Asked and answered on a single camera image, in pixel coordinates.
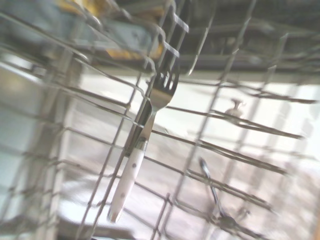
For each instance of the white drawer cabinet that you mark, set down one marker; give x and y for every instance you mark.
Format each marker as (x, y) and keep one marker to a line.
(195, 95)

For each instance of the metal cabinet knob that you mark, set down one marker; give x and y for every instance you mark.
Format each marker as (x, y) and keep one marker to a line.
(235, 107)

